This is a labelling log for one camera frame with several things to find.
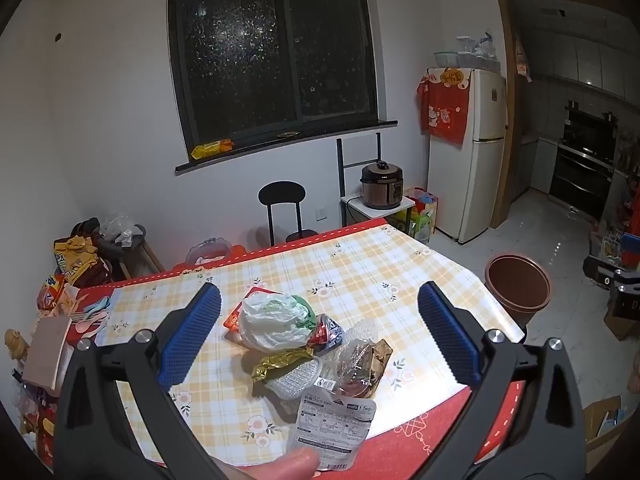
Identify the bundle of pastel spoons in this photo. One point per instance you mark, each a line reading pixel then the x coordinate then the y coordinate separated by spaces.
pixel 92 312

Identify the black metal rack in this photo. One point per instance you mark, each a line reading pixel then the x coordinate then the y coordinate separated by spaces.
pixel 350 206

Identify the crumpled clear plastic bag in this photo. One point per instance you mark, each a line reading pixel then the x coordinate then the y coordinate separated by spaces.
pixel 117 227

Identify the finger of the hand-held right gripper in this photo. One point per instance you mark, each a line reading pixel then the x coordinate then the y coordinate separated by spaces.
pixel 600 270

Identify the red snack packet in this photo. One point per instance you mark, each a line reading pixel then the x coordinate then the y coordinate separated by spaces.
pixel 232 319

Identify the pile of red packets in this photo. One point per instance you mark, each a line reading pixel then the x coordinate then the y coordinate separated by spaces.
pixel 45 435

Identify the clear plastic bags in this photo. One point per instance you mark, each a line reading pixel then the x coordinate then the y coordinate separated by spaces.
pixel 477 52

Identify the gold foil wrapper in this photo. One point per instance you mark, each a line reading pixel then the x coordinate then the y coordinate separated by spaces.
pixel 275 362

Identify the white plastic bag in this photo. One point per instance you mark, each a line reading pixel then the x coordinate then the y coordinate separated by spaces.
pixel 272 320

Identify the grey kitchen wall cabinets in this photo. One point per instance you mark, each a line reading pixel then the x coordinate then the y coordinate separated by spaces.
pixel 590 60

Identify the green plastic basket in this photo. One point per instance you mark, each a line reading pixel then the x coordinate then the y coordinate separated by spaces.
pixel 447 59

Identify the table with yellow checked cloth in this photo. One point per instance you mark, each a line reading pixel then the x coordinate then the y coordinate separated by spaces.
pixel 350 270

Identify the white refrigerator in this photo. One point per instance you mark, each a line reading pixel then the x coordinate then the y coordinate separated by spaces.
pixel 480 185

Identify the wooden door frame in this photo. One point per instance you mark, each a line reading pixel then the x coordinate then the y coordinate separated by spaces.
pixel 502 110

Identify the orange snack bag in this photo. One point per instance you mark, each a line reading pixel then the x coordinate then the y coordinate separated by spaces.
pixel 52 294

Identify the white kitchen base cabinets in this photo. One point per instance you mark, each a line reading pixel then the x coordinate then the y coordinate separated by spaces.
pixel 542 165

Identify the brown snack bag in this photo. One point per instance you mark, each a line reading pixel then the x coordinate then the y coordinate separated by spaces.
pixel 360 365

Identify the red and blue wrapper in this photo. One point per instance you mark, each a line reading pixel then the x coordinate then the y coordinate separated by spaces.
pixel 327 332

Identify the clear plastic container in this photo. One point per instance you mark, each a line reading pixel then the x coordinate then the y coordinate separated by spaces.
pixel 210 252

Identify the colourful shopping bag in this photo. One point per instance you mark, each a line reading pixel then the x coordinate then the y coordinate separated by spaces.
pixel 422 210

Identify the black round chair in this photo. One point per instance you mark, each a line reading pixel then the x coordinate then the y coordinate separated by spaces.
pixel 281 192

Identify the red hanging decoration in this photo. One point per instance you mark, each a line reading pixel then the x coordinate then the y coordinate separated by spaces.
pixel 522 60

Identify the beige notebook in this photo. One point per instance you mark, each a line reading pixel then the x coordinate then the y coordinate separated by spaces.
pixel 47 350

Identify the brown trash bin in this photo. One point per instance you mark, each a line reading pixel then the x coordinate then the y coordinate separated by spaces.
pixel 515 310

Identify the black basin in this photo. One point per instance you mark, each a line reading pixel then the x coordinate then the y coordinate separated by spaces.
pixel 137 246

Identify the small yellow figurine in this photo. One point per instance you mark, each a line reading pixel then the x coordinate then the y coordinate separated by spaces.
pixel 16 344

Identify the person's left hand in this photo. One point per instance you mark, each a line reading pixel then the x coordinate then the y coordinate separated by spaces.
pixel 285 465

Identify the yellow snack packet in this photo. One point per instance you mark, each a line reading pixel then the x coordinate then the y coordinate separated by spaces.
pixel 212 149

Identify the shelf of goods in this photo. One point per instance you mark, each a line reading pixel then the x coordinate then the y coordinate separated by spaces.
pixel 627 185

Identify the open cardboard box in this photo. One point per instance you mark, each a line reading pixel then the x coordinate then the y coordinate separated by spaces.
pixel 595 420

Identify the small dark sill item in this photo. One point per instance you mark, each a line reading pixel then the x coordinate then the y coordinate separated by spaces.
pixel 288 135

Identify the brown cardboard box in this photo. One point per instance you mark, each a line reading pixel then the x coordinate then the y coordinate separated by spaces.
pixel 620 327

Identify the dark framed window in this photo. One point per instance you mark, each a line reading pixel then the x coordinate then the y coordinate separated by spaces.
pixel 250 60

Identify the brown pressure cooker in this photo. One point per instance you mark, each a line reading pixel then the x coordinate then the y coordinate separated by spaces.
pixel 382 185

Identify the yellow snack bag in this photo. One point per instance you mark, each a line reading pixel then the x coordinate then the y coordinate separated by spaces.
pixel 75 257

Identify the white printed pouch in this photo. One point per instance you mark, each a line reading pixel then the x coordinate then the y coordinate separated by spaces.
pixel 330 420

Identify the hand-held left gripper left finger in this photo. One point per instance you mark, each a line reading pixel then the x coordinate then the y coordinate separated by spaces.
pixel 192 335

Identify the black integrated stove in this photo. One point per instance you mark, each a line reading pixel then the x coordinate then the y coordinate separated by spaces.
pixel 580 180

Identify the white wall socket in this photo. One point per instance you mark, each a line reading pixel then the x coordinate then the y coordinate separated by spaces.
pixel 320 213

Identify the red printed cloth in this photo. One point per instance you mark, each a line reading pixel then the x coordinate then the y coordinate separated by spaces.
pixel 445 110

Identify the clear bubble wrap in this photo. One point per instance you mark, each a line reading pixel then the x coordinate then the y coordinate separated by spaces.
pixel 365 332

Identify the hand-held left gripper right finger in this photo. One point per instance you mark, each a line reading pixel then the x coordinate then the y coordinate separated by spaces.
pixel 447 335

